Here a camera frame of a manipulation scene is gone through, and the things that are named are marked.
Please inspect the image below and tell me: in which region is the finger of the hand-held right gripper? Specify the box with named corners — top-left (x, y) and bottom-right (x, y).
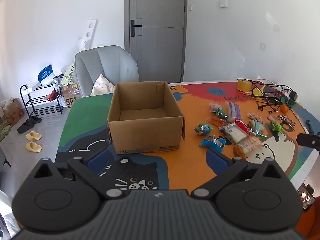
top-left (297, 133), bottom-right (320, 152)

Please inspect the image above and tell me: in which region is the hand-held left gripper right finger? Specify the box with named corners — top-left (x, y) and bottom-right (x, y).
top-left (191, 147), bottom-right (288, 198)

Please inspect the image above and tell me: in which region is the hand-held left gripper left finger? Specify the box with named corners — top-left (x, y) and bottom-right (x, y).
top-left (33, 147), bottom-right (128, 200)

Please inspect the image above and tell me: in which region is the white bread packet red edge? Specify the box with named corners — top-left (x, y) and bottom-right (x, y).
top-left (218, 120), bottom-right (251, 145)

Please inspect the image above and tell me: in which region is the teal candy packet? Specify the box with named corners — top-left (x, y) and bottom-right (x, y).
top-left (195, 123), bottom-right (214, 136)

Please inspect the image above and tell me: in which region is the bright green candy packet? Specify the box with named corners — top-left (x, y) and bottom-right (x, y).
top-left (270, 120), bottom-right (283, 133)

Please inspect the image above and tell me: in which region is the clear biscuit packet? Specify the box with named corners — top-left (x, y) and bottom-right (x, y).
top-left (236, 136), bottom-right (263, 157)

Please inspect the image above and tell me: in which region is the small orange snack packet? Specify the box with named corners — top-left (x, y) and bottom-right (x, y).
top-left (208, 117), bottom-right (227, 127)

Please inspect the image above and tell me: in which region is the green and blue snack packet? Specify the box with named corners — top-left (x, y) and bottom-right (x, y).
top-left (248, 120), bottom-right (267, 140)

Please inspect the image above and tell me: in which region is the long purple snack packet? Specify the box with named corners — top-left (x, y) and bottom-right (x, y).
top-left (225, 101), bottom-right (242, 120)

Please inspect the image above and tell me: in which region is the brown cardboard box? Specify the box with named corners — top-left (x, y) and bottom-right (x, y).
top-left (107, 81), bottom-right (186, 155)

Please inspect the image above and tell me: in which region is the clear nut snack packet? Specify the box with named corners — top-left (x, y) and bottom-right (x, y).
top-left (247, 113), bottom-right (263, 123)

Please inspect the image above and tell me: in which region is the bunch of keys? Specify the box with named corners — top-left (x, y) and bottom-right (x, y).
top-left (276, 114), bottom-right (296, 131)

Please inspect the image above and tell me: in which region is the smartphone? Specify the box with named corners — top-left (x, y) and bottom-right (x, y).
top-left (297, 183), bottom-right (316, 211)

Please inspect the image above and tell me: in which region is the yellow slipper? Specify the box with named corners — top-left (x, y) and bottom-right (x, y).
top-left (25, 131), bottom-right (42, 141)
top-left (26, 141), bottom-right (43, 153)

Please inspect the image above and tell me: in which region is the black printed cardboard box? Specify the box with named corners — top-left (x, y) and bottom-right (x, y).
top-left (61, 84), bottom-right (82, 109)

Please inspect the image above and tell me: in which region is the black slipper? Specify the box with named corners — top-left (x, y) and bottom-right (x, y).
top-left (24, 116), bottom-right (42, 125)
top-left (17, 122), bottom-right (35, 134)

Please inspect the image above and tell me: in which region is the white dotted cushion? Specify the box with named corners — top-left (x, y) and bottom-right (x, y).
top-left (91, 74), bottom-right (116, 96)

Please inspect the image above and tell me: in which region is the black metal shoe rack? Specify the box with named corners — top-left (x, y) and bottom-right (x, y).
top-left (20, 79), bottom-right (64, 118)

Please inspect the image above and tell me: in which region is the yellow tape roll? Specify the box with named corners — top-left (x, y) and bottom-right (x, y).
top-left (236, 78), bottom-right (252, 91)

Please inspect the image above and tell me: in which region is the pale green printed bag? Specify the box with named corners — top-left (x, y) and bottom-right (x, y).
top-left (60, 63), bottom-right (76, 86)

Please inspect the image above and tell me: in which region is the dark furniture leg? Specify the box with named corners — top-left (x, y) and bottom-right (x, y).
top-left (0, 146), bottom-right (12, 168)

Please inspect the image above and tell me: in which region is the green floor rug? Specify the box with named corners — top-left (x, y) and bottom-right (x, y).
top-left (0, 122), bottom-right (16, 143)

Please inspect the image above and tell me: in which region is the blue and white plastic bag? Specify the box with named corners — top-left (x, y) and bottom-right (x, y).
top-left (38, 64), bottom-right (55, 87)

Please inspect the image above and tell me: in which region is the grey upholstered chair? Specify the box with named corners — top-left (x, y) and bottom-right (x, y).
top-left (74, 45), bottom-right (140, 98)

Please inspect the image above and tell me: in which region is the white foam board with holes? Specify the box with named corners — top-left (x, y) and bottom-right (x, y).
top-left (76, 18), bottom-right (98, 51)

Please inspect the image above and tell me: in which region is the grey door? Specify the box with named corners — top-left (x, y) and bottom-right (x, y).
top-left (124, 0), bottom-right (188, 83)

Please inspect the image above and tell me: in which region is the black wire stand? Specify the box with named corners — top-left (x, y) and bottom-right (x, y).
top-left (249, 79), bottom-right (291, 111)

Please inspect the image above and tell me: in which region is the black door handle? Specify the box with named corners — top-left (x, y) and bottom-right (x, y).
top-left (130, 19), bottom-right (142, 37)

